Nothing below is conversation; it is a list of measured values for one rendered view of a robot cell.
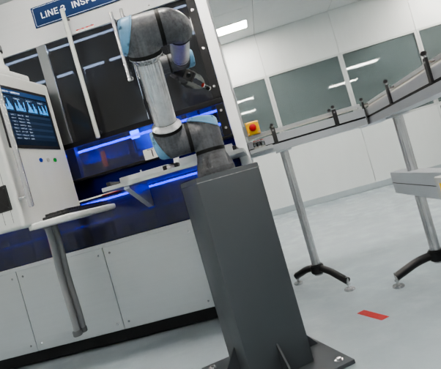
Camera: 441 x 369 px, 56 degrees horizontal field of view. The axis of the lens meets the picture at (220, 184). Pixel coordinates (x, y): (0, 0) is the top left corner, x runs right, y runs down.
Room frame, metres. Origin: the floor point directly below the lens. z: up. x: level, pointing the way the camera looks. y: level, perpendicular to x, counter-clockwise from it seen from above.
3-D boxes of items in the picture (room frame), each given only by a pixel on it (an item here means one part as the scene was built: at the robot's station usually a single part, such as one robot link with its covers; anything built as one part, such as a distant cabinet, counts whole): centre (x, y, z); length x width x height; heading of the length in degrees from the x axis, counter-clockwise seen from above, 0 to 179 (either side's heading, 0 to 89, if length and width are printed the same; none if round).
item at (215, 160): (1.63, 0.00, 0.84); 0.15 x 0.15 x 0.10
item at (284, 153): (2.46, -0.41, 0.46); 0.09 x 0.09 x 0.77; 84
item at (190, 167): (2.19, 0.18, 0.87); 0.70 x 0.48 x 0.02; 84
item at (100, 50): (2.40, 0.52, 1.50); 0.47 x 0.01 x 0.59; 84
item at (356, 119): (2.45, -0.56, 0.92); 0.69 x 0.15 x 0.16; 84
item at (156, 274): (2.92, 0.77, 0.44); 2.06 x 1.00 x 0.88; 84
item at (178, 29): (1.57, 0.00, 1.29); 0.49 x 0.11 x 0.12; 4
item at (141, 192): (2.21, 0.43, 0.79); 0.34 x 0.03 x 0.13; 174
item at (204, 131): (1.63, 0.01, 0.96); 0.13 x 0.12 x 0.14; 94
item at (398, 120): (2.09, -0.94, 0.46); 0.09 x 0.09 x 0.77; 84
